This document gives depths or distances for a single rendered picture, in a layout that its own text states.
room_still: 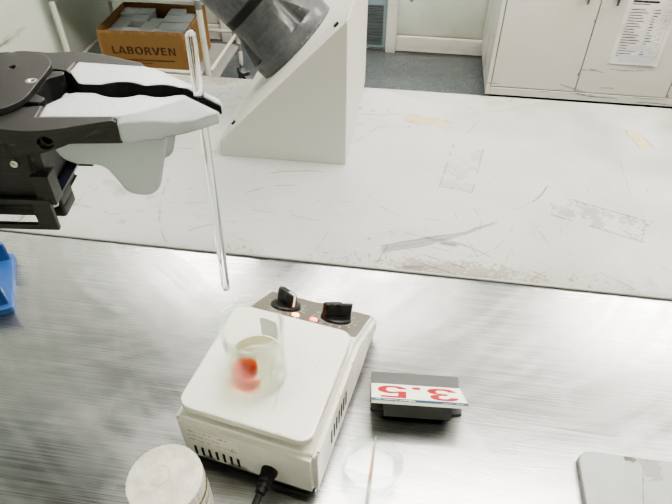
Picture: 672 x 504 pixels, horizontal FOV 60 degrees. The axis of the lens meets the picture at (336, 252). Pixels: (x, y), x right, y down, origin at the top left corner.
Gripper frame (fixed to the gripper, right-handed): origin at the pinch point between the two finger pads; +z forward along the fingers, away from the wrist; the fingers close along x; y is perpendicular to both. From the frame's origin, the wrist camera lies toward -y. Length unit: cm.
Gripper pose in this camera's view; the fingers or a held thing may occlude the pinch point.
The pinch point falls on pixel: (196, 99)
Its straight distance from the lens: 35.3
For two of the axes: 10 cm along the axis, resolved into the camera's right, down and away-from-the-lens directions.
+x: 0.0, 6.9, -7.3
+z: 10.0, 0.3, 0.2
